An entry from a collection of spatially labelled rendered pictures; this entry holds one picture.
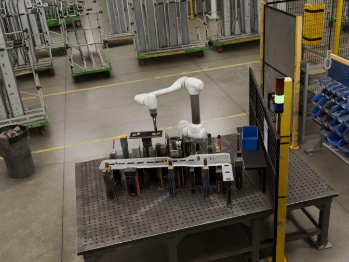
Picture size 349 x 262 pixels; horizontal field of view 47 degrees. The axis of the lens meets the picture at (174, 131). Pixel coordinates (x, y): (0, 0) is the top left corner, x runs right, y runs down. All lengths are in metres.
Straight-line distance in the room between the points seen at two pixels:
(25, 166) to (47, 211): 1.10
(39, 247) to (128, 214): 1.43
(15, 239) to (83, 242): 1.64
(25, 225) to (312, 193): 3.47
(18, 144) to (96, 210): 2.39
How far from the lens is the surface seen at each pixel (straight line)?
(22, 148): 6.34
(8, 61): 7.74
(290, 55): 6.10
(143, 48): 10.96
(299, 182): 4.41
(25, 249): 5.16
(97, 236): 3.89
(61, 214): 5.50
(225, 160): 4.17
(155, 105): 4.26
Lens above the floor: 3.16
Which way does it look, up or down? 26 degrees down
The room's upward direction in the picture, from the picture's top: 6 degrees counter-clockwise
